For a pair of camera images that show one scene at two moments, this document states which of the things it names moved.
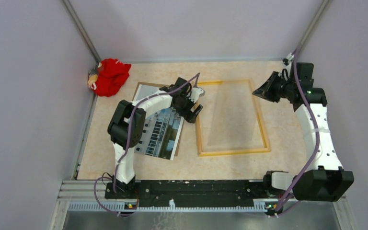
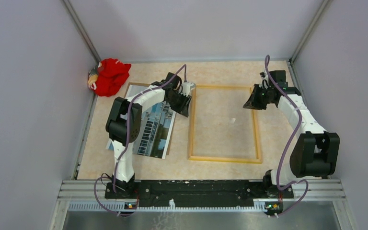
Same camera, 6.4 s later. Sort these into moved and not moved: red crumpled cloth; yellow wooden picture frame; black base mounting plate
Moved: yellow wooden picture frame
Not moved: red crumpled cloth; black base mounting plate
